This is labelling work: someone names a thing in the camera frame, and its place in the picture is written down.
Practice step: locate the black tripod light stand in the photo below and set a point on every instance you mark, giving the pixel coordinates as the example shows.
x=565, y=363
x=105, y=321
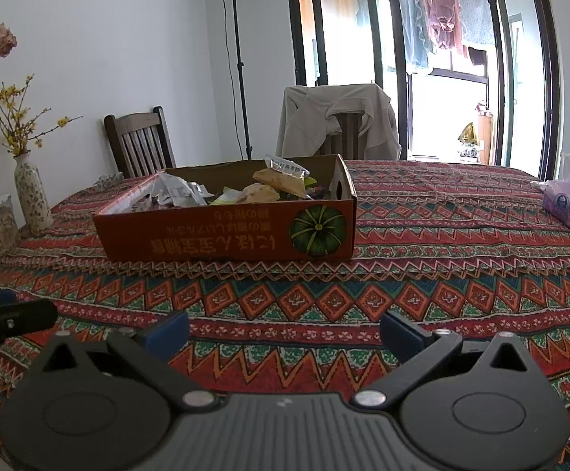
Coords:
x=239, y=67

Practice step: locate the blue hanging garment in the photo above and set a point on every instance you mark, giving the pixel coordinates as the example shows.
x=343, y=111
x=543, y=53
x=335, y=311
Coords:
x=412, y=19

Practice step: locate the dark hanging garment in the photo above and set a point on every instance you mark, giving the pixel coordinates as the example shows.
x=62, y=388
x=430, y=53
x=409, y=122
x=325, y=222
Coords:
x=477, y=55

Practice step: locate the dark purple snack packet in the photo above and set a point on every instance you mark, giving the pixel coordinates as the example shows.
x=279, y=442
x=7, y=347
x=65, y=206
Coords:
x=319, y=192

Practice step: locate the floral ceramic vase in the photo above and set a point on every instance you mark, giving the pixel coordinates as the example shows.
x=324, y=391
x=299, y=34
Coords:
x=32, y=196

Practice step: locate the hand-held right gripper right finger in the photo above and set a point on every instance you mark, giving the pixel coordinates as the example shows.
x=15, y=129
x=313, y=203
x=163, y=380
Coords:
x=397, y=336

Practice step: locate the light blue hanging shirt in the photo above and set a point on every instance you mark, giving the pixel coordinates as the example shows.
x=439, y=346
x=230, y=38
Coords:
x=476, y=14

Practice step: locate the orange hanging cloth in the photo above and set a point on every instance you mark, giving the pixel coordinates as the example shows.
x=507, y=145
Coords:
x=305, y=19

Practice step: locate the green snack packet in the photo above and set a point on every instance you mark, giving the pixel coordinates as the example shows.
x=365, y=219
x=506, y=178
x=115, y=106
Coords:
x=226, y=199

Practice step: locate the black sliding door frame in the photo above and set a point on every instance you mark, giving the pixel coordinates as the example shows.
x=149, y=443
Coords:
x=551, y=83

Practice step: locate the jacket-covered wooden chair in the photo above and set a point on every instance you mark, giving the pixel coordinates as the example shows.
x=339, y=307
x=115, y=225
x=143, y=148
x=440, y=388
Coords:
x=348, y=137

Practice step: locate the chair with grey jacket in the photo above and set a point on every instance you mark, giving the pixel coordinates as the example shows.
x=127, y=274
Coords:
x=309, y=117

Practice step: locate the dark wooden chair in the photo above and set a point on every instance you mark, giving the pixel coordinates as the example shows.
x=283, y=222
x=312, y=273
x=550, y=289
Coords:
x=137, y=122

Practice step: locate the small floral bundle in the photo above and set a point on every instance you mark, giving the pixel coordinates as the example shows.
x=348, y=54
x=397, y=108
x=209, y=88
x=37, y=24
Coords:
x=109, y=180

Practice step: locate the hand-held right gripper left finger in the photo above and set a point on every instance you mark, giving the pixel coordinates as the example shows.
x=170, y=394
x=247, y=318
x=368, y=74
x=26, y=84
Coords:
x=169, y=333

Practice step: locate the golden snack packet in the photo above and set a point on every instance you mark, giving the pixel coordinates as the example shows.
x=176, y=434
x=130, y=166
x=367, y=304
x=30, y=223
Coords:
x=277, y=180

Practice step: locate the orange cardboard box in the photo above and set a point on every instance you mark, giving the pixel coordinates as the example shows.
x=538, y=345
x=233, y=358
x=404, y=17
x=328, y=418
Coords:
x=216, y=235

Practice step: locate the wooden balcony cabinet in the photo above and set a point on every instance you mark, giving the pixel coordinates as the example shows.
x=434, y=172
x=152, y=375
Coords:
x=484, y=132

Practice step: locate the pink hanging garment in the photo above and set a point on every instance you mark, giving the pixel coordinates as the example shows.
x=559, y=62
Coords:
x=444, y=10

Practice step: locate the grey white printed snack packet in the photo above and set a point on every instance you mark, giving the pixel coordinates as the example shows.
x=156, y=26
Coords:
x=179, y=191

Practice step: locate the purple tissue pack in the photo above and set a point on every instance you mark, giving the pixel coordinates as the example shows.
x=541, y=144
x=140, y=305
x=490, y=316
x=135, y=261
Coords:
x=564, y=206

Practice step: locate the pale crumpled snack packet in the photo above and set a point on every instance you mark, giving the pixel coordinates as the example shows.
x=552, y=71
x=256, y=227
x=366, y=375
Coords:
x=258, y=195

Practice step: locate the yellow flower branches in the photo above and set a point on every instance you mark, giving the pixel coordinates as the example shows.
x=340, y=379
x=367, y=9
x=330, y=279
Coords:
x=17, y=142

